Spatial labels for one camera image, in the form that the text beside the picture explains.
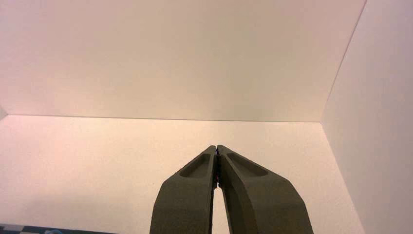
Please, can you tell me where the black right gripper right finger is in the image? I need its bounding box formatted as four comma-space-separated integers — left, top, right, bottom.
217, 144, 314, 234

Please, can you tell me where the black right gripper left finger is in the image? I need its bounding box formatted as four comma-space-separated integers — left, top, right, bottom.
149, 145, 217, 234

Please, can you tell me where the modular grey teal control box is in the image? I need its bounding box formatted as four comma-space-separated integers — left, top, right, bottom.
0, 224, 113, 234

